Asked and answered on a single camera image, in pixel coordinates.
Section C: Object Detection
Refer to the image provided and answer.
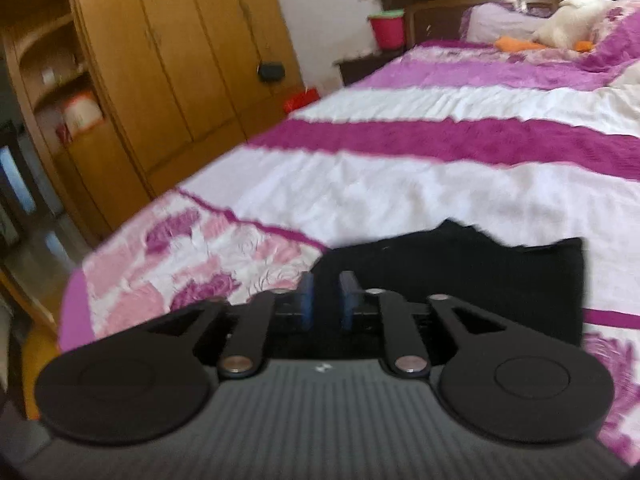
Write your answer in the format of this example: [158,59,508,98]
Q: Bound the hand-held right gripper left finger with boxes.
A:
[145,271,316,380]

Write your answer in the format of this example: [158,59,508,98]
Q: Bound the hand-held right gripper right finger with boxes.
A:
[339,270,507,379]

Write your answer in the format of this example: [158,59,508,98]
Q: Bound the black garment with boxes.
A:
[312,219,586,347]

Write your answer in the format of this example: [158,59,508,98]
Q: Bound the purple white striped bedspread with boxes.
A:
[56,40,640,453]

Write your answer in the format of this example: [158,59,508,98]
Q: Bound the red bag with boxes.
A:
[283,88,321,116]

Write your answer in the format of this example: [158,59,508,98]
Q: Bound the dark wooden nightstand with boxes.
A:
[334,49,405,87]

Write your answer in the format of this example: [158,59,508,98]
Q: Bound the small black pouch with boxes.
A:
[257,61,286,83]

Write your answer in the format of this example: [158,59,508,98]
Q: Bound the red bucket with green rim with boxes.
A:
[367,9,406,52]

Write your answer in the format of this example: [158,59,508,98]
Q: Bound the wooden wardrobe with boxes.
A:
[0,0,306,248]

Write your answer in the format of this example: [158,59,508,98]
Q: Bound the white and orange box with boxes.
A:
[56,91,105,142]

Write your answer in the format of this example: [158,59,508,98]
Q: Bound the dark wooden headboard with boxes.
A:
[372,0,640,53]

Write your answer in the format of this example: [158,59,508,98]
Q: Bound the lavender pillow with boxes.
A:
[459,1,561,45]

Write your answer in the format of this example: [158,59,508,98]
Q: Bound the white plush duck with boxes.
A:
[495,0,616,53]

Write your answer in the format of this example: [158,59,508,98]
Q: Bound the folded purple white quilt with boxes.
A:
[577,4,640,73]

